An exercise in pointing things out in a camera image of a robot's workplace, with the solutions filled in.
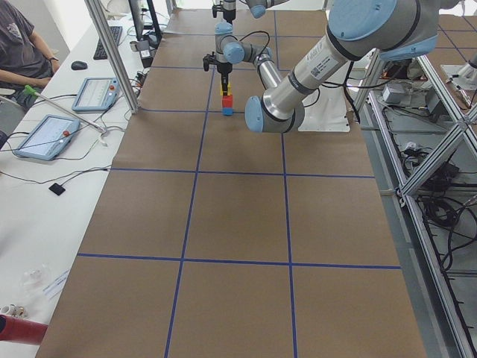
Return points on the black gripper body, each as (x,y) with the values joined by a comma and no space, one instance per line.
(228,7)
(223,69)

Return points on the yellow block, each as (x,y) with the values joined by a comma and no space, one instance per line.
(229,88)

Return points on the red block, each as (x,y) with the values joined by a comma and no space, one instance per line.
(227,101)

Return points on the blue block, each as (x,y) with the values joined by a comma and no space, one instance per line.
(227,111)

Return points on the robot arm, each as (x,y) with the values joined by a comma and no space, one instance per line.
(256,7)
(400,30)

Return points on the far blue teach pendant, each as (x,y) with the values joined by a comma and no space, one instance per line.
(96,95)

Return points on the blue teach pendant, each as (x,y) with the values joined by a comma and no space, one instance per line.
(48,138)
(96,95)

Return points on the black computer mouse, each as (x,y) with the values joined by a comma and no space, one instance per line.
(78,65)

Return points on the brown paper table cover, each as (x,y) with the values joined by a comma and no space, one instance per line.
(209,240)

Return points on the grey power adapter box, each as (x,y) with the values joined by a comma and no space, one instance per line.
(393,93)

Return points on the near blue teach pendant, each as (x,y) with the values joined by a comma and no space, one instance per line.
(48,138)

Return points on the seated person grey shirt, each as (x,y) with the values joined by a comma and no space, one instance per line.
(26,59)

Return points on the small black square pad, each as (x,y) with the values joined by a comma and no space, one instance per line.
(57,189)

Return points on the red cylinder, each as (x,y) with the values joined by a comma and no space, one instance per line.
(19,330)

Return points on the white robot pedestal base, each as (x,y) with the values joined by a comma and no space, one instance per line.
(325,112)

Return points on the aluminium frame post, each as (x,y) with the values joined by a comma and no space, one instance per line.
(113,55)

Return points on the green handled metal rod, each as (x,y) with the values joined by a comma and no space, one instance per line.
(31,91)

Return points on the aluminium frame truss right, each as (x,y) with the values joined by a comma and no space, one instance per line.
(427,172)

